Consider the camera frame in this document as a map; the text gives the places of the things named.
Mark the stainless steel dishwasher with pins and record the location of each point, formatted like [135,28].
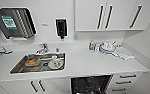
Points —
[91,85]

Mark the small blue-label bottle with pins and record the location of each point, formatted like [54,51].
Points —
[91,46]

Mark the small chrome sink knob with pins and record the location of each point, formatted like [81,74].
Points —
[57,50]

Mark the white printed mug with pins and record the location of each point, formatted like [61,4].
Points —
[54,59]

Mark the stack of white plates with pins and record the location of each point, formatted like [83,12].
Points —
[107,48]

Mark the chrome sink faucet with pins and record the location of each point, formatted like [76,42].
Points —
[42,49]

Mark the bowl with orange leftovers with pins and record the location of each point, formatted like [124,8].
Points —
[32,62]

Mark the white folded cloth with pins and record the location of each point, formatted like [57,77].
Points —
[125,54]

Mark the stainless steel sink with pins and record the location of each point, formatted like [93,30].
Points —
[17,69]

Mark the steel paper towel dispenser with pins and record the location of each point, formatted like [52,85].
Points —
[12,23]

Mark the white wall outlet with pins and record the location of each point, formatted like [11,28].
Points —
[76,36]

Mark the black wall soap dispenser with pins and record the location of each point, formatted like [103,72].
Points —
[61,28]

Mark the white three-door wall cabinet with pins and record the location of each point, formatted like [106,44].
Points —
[119,15]

